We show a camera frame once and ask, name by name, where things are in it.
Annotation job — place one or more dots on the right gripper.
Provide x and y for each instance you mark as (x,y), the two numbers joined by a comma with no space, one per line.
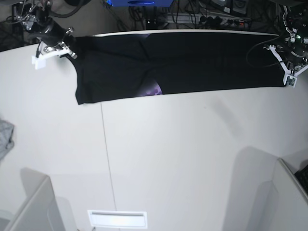
(52,34)

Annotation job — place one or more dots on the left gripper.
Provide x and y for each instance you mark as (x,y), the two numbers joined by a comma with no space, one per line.
(295,52)

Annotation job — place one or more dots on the black T-shirt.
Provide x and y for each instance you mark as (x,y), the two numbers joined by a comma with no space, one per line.
(134,65)

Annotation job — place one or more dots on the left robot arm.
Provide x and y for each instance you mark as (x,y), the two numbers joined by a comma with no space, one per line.
(295,29)

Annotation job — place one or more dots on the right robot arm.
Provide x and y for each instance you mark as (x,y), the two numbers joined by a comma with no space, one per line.
(37,18)

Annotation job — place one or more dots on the white power strip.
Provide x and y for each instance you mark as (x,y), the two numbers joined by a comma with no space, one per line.
(209,19)

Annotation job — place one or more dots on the blue box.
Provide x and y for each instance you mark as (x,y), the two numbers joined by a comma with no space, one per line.
(146,3)

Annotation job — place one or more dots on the grey cloth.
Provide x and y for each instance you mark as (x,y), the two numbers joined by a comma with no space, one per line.
(6,138)

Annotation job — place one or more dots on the black keyboard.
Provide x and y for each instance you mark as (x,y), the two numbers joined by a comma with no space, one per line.
(302,177)

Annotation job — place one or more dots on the white right partition panel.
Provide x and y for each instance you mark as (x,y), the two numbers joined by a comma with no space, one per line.
(281,204)

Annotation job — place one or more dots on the white partition panel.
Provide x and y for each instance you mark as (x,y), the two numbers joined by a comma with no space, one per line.
(39,211)
(281,204)

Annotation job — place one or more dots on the white left partition panel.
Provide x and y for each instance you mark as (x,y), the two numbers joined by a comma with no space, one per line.
(39,211)

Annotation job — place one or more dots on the white cable slot plate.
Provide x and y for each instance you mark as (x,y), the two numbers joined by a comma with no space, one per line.
(118,219)

